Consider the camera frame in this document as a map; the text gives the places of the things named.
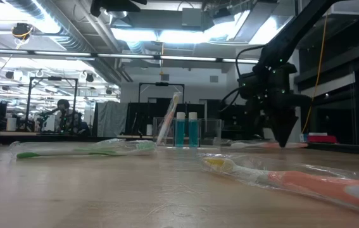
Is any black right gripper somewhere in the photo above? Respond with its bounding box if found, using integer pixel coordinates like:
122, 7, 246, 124
260, 65, 313, 149

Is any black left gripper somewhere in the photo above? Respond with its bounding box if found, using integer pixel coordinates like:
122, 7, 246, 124
89, 0, 149, 18

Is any orange toothbrush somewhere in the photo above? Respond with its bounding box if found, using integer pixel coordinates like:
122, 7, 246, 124
199, 153, 359, 219
156, 91, 183, 146
220, 139, 309, 150

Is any small blue bottle white cap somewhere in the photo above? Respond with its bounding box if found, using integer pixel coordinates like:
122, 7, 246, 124
187, 111, 199, 148
175, 111, 187, 148

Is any green toothbrush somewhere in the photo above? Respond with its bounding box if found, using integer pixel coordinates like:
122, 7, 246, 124
9, 141, 157, 160
71, 137, 158, 153

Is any red flat box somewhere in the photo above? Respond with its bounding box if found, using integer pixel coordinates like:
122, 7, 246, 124
306, 135, 338, 144

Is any long ceiling light bar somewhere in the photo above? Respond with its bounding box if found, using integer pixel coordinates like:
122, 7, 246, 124
0, 47, 261, 64

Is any bright ceiling light panel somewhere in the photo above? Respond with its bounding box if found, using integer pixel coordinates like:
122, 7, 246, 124
111, 27, 210, 44
248, 15, 294, 45

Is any clear plastic organizer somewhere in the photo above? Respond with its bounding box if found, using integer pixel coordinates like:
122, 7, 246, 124
153, 117, 223, 148

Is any grey ceiling box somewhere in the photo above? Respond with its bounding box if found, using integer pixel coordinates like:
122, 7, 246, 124
181, 8, 204, 28

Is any grey cloth cover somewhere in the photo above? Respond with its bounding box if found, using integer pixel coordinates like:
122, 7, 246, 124
92, 101, 129, 137

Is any black partition panel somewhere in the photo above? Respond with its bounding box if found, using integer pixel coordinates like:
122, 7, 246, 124
125, 102, 206, 137

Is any person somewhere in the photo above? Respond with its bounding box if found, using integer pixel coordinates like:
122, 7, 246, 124
53, 98, 88, 136

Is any white cylinder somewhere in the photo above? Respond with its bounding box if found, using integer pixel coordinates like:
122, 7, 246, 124
6, 117, 18, 132

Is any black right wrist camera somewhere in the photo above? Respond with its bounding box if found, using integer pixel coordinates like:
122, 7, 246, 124
238, 72, 265, 99

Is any silver ventilation duct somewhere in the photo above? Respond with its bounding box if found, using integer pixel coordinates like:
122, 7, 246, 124
4, 0, 123, 83

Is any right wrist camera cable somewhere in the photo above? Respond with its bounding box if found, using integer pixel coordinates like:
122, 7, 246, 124
220, 45, 265, 110

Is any thin yellow cable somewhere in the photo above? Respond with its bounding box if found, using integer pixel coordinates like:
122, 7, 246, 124
301, 12, 329, 134

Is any black gantry frame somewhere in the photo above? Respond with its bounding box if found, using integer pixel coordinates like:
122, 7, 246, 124
25, 75, 79, 134
138, 82, 186, 105

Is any yellow black cord reel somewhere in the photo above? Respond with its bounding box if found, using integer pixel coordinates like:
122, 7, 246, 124
11, 22, 34, 41

